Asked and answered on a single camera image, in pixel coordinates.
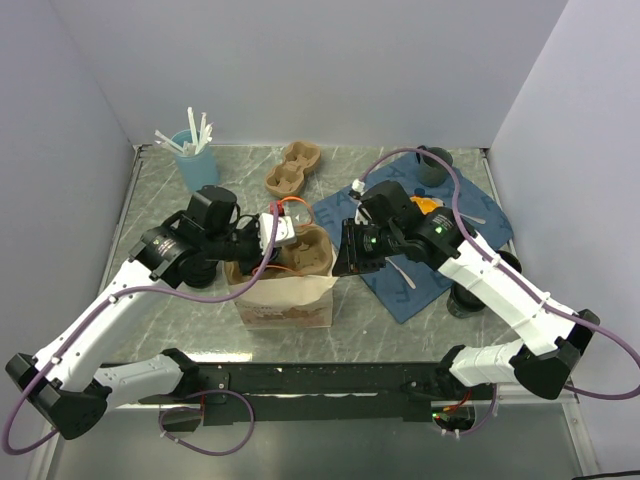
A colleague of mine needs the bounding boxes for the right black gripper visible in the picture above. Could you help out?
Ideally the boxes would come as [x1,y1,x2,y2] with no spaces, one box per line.
[331,217,402,277]

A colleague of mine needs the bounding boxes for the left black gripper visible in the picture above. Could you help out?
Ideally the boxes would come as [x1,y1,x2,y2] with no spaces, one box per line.
[204,212,284,276]

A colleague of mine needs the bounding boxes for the brown paper takeout bag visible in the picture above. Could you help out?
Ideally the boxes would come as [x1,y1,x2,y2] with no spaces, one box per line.
[234,276,337,329]

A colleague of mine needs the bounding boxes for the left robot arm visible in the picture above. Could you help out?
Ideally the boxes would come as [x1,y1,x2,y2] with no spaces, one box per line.
[6,185,278,440]

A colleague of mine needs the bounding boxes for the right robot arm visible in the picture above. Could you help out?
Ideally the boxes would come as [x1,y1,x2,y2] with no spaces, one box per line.
[332,181,599,400]

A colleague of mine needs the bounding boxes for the stack of black lids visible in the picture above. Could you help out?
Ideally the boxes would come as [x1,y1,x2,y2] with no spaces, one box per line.
[180,258,218,289]

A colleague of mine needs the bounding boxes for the silver fork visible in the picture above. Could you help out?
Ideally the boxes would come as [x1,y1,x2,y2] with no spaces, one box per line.
[386,257,416,290]

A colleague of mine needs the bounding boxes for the blue letter-print cloth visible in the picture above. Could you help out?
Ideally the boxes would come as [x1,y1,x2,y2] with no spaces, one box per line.
[313,153,513,324]

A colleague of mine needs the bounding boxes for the orange dotted plate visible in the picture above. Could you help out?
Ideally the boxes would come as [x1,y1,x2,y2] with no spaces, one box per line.
[410,196,444,215]

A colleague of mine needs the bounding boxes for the blue plastic cup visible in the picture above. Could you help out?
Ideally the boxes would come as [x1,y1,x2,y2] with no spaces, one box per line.
[173,145,220,192]

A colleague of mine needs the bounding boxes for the dark green mug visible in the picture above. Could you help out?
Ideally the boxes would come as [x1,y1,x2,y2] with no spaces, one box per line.
[415,145,453,188]

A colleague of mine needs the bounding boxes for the white wrapped straw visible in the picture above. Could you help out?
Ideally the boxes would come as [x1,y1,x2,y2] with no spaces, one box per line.
[195,112,211,154]
[154,130,185,155]
[187,106,199,152]

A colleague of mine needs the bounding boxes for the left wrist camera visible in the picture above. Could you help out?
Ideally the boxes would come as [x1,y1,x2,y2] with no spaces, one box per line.
[258,202,297,253]

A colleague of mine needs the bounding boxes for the black mounting base rail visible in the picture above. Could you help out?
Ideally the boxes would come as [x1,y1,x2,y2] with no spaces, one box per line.
[137,360,496,427]

